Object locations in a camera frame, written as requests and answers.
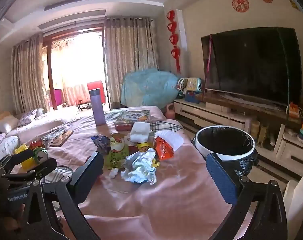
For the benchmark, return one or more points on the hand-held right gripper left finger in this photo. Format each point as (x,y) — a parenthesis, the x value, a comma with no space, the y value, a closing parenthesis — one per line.
(91,167)

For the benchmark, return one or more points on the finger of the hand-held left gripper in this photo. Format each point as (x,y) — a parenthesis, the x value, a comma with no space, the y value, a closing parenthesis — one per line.
(45,165)
(17,156)

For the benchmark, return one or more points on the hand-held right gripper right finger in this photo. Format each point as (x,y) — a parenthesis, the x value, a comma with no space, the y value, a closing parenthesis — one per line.
(221,180)

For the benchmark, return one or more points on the small white paper scrap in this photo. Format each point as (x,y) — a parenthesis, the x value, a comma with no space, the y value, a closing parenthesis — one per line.
(113,172)

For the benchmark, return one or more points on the blue foil wrapper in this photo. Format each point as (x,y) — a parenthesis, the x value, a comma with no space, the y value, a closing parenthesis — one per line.
(101,143)

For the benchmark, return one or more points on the green snack bag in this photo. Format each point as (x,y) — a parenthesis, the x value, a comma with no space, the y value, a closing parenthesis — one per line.
(116,155)

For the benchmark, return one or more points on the white bin with black liner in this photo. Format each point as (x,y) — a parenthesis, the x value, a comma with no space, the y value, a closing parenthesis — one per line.
(225,142)

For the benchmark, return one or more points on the yellow wrapper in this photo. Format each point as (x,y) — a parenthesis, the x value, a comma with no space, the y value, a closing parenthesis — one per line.
(144,145)

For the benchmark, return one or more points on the white tissue block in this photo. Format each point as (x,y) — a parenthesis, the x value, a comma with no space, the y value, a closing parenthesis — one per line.
(140,131)

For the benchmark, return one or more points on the white pleated paper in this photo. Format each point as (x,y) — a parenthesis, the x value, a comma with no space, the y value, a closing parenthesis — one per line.
(173,137)

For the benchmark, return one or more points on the orange snack bag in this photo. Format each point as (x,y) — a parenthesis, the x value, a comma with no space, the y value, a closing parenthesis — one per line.
(164,148)

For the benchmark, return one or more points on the yellow block toy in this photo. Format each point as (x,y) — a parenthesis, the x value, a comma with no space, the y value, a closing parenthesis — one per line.
(22,152)

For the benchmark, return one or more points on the plaid cloth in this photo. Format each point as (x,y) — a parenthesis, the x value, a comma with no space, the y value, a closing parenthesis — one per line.
(52,176)

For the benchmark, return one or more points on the small red toy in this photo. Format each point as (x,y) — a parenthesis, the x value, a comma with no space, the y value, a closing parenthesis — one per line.
(35,144)

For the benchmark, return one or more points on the silver can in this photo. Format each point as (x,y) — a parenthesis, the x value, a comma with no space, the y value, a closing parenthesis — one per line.
(45,143)

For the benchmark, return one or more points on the wooden board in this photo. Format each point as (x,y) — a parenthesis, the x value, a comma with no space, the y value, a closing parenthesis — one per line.
(62,138)

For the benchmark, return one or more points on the white pillow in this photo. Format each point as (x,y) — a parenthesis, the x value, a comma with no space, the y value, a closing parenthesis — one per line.
(5,124)

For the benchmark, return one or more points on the pink covered sofa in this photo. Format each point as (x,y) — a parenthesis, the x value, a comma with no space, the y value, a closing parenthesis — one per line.
(46,123)

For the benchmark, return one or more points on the checked pillow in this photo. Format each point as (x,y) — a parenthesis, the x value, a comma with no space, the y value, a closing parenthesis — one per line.
(32,115)

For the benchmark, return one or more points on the pink case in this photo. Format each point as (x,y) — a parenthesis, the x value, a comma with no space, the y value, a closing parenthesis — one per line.
(124,127)

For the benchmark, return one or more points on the purple thermos bottle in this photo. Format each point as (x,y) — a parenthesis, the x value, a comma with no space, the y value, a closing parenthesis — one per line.
(98,106)

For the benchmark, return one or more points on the black low stool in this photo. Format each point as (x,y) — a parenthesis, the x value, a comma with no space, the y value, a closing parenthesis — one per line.
(84,104)

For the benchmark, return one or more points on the white television cabinet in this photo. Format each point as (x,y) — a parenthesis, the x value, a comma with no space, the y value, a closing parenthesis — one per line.
(229,116)

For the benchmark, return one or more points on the colourful picture book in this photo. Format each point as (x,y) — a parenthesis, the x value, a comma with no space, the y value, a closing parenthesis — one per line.
(132,117)

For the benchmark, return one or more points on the magenta chair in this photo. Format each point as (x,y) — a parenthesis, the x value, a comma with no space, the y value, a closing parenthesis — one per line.
(57,97)

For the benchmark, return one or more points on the pink tablecloth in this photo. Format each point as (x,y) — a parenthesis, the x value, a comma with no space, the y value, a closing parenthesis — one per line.
(154,205)

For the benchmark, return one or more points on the white panel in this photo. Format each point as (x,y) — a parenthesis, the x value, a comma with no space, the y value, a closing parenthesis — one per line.
(295,197)

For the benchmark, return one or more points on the red chair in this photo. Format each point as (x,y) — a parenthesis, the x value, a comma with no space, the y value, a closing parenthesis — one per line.
(96,91)

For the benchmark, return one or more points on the beige patterned curtain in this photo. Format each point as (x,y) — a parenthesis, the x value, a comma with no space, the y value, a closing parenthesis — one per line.
(29,75)
(130,60)

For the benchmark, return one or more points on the pink kettlebell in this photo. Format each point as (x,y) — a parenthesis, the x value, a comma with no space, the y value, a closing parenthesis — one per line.
(170,111)

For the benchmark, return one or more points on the colourful plastic toy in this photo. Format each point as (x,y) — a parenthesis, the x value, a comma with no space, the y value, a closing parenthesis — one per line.
(194,86)

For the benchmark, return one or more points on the light blue cover cloth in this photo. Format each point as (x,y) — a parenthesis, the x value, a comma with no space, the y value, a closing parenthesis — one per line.
(149,87)

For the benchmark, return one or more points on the orange toy box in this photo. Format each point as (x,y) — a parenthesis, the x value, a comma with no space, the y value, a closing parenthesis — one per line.
(294,110)

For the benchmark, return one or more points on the black television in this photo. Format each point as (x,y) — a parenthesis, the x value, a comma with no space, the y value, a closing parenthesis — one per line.
(251,65)

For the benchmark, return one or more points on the pink stick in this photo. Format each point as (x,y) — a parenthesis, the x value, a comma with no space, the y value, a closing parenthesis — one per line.
(209,55)

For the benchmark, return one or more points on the red hanging decoration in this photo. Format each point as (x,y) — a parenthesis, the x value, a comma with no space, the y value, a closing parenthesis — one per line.
(174,40)

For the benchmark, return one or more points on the brown door frame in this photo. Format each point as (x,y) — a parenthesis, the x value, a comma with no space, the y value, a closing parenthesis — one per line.
(49,80)

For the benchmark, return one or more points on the red round wall decal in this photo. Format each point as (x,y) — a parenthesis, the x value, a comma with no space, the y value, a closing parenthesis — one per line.
(240,4)

